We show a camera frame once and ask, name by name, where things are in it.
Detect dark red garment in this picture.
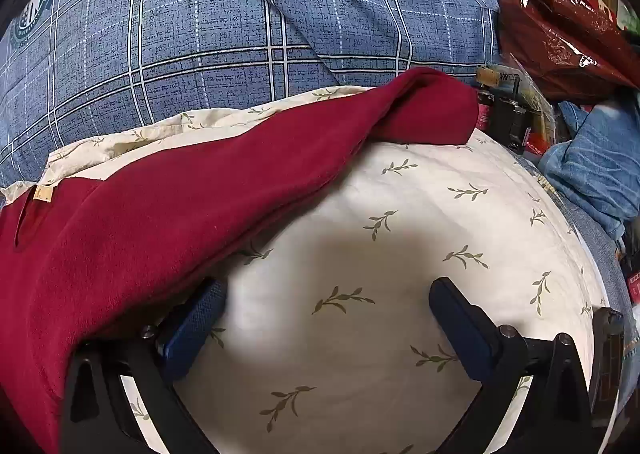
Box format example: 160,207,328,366
1,68,477,453

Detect cream leaf-print pillow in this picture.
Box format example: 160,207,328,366
0,85,614,454

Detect light blue denim garment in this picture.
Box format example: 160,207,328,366
538,92,639,241

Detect dark red plastic bag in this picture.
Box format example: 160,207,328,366
498,0,639,104

